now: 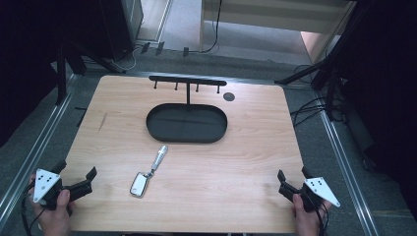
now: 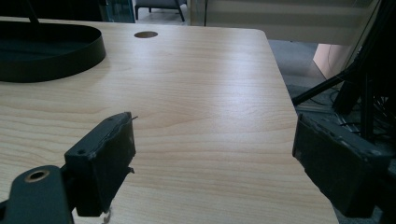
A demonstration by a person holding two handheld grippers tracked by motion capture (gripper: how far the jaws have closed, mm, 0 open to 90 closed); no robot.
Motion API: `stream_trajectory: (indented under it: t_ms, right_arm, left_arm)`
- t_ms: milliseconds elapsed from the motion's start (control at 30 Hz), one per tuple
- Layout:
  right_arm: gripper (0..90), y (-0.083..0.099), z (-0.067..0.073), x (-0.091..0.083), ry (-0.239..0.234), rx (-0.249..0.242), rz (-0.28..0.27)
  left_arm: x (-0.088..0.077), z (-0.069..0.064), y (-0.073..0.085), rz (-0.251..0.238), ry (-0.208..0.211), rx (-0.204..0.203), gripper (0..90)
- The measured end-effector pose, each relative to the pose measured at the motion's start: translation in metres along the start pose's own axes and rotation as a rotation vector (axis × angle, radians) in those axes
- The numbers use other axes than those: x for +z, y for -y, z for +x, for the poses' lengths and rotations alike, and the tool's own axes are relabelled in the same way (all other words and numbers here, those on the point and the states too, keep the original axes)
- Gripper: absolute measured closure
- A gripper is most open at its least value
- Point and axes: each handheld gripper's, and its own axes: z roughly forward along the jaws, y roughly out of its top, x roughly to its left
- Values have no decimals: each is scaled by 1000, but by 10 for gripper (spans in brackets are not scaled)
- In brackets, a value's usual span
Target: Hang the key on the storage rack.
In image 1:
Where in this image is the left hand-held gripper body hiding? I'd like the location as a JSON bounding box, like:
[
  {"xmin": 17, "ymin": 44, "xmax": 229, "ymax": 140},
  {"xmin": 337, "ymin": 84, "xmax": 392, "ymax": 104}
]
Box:
[{"xmin": 31, "ymin": 168, "xmax": 75, "ymax": 211}]

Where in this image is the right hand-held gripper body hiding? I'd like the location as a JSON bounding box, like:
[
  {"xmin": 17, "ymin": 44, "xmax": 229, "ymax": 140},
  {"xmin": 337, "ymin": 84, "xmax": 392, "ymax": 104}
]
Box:
[{"xmin": 293, "ymin": 176, "xmax": 341, "ymax": 213}]

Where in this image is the person's right hand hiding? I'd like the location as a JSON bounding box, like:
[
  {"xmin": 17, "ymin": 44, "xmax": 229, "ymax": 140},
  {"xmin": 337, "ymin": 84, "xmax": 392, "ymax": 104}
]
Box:
[{"xmin": 291, "ymin": 192, "xmax": 332, "ymax": 236}]

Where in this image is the person's left hand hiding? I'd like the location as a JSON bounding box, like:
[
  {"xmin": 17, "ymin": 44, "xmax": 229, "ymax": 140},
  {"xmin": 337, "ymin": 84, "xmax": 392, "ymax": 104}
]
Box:
[{"xmin": 28, "ymin": 174, "xmax": 77, "ymax": 236}]

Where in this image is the black metal stand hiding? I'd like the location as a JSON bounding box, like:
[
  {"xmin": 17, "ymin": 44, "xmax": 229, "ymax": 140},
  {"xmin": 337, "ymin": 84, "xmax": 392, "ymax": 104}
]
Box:
[
  {"xmin": 273, "ymin": 0, "xmax": 372, "ymax": 122},
  {"xmin": 53, "ymin": 38, "xmax": 127, "ymax": 106}
]

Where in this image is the black key stand with tray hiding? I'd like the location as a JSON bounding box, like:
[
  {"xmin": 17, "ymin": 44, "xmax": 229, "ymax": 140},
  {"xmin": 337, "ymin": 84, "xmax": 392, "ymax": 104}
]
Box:
[{"xmin": 146, "ymin": 75, "xmax": 228, "ymax": 145}]

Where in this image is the dark cabinet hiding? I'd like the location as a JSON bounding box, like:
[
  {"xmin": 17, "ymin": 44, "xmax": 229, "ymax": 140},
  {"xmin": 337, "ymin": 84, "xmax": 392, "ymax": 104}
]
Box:
[{"xmin": 78, "ymin": 0, "xmax": 146, "ymax": 62}]

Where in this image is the right hand-held gripper cable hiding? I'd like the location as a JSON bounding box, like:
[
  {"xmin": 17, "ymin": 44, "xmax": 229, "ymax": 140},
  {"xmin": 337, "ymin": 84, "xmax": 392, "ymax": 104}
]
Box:
[{"xmin": 309, "ymin": 196, "xmax": 330, "ymax": 236}]

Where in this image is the hand-held gripper cable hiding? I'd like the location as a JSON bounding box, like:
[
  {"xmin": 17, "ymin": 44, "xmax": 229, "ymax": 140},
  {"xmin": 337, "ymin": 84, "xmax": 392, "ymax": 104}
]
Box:
[
  {"xmin": 20, "ymin": 183, "xmax": 47, "ymax": 236},
  {"xmin": 309, "ymin": 196, "xmax": 330, "ymax": 236}
]

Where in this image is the left hand-held gripper cable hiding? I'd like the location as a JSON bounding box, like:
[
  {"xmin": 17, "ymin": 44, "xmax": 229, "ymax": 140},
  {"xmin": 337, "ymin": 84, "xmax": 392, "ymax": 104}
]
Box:
[{"xmin": 20, "ymin": 183, "xmax": 47, "ymax": 236}]

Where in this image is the black floor cables bundle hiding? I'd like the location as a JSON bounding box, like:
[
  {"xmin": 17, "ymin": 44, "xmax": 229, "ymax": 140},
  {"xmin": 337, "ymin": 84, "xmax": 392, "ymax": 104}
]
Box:
[{"xmin": 289, "ymin": 63, "xmax": 348, "ymax": 129}]

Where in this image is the white car key with silver strap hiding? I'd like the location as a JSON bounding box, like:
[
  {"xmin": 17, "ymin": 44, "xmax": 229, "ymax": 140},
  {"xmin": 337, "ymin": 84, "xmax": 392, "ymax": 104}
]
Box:
[{"xmin": 129, "ymin": 145, "xmax": 169, "ymax": 199}]

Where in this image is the white floor cable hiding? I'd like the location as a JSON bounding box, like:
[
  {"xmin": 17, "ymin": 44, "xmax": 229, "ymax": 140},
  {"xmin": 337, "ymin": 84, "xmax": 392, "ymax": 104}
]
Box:
[{"xmin": 109, "ymin": 45, "xmax": 146, "ymax": 72}]

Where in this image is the black hanging cable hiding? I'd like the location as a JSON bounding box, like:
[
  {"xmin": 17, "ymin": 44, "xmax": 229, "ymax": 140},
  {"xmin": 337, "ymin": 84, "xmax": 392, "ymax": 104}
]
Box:
[{"xmin": 188, "ymin": 0, "xmax": 224, "ymax": 54}]

